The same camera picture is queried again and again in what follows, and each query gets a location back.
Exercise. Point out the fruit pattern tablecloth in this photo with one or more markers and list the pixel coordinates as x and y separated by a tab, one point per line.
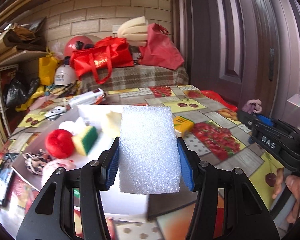
217	137

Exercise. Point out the red shiny gift bag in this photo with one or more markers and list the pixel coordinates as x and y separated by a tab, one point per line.
102	58

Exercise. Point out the red plush apple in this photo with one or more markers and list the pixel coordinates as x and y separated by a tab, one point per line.
58	143

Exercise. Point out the white helmet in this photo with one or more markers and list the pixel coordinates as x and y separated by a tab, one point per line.
64	75

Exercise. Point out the yellow green sponge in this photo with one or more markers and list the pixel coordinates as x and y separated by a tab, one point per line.
84	141

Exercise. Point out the plaid blanket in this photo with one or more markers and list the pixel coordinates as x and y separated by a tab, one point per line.
136	77

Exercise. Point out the person right hand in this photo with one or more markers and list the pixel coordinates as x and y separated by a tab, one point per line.
293	184

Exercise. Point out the yellow bag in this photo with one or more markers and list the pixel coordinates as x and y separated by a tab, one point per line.
47	68

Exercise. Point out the red helmet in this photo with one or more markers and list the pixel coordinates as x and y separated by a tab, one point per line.
76	43

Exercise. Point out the pink scrunchie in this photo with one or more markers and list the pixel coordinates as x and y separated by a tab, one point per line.
253	106

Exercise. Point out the leopard print scrunchie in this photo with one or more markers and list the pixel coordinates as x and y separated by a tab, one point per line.
36	162

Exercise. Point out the white foam block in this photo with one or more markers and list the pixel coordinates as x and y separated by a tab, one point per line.
149	161

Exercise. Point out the cream folded foam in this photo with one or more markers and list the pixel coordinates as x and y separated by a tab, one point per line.
135	31

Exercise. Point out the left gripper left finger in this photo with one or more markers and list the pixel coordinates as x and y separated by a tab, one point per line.
51	215

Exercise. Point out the red plastic bag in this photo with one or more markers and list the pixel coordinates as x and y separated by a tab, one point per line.
215	96

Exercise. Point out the black plastic bag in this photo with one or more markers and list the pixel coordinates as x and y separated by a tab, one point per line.
18	93

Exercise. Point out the cream hexagonal sponge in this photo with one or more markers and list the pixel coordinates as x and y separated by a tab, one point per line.
114	122

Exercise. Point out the white rectangular device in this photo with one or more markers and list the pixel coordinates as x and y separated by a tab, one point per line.
88	98

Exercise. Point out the dark wooden door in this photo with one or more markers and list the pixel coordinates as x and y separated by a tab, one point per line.
242	50

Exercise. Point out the dark red fabric bag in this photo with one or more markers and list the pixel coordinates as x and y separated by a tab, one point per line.
160	51

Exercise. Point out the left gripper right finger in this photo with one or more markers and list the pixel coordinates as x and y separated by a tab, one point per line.
229	194

